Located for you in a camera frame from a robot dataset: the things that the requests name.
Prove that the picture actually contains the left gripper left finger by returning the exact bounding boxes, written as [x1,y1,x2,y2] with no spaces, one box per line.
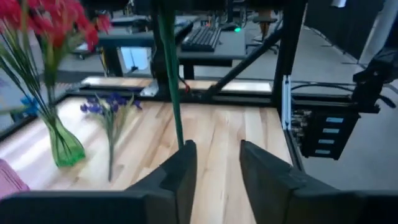
[126,139,198,224]

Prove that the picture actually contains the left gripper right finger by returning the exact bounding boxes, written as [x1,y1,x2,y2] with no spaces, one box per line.
[239,139,343,224]

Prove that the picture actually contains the purple artificial flower bunch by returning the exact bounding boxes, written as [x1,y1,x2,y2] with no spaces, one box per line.
[157,0,185,151]
[79,91,144,184]

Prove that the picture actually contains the pink glass vase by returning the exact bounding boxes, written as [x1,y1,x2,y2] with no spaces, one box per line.
[0,157,31,200]

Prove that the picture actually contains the blue artificial flower bunch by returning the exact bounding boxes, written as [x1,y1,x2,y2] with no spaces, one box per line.
[19,95,40,117]

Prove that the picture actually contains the red artificial flower bunch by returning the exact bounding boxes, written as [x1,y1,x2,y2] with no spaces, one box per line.
[0,0,60,131]
[27,0,112,131]

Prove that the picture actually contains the green glass vase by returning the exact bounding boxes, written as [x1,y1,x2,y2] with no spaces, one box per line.
[42,113,86,168]

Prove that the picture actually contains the black box white labels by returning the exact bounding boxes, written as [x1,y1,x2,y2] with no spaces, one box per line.
[291,105,362,162]

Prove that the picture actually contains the grey desk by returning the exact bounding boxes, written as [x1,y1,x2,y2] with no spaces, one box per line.
[176,29,249,80]
[98,14,200,78]

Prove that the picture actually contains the black blurry device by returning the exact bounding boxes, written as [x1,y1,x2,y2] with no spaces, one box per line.
[352,46,398,114]

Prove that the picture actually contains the black computer keyboard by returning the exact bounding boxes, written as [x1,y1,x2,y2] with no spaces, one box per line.
[180,26,223,53]

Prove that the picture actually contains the black office chair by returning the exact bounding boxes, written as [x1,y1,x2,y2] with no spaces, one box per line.
[245,8,282,56]

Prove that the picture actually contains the black partition panel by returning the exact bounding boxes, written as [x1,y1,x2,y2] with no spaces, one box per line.
[303,0,386,60]

